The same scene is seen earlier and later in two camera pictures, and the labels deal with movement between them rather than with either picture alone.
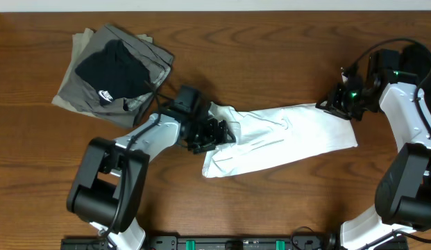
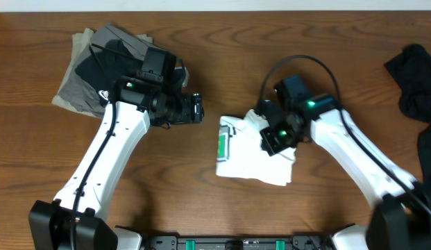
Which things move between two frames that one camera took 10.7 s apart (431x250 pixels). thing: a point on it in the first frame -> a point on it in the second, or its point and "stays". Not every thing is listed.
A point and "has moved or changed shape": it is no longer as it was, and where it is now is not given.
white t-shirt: (267, 136) has moved or changed shape
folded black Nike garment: (115, 73) stays
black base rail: (222, 243) stays
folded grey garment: (129, 112) stays
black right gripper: (334, 105) -> (271, 144)
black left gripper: (214, 142) -> (192, 113)
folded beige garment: (80, 42) stays
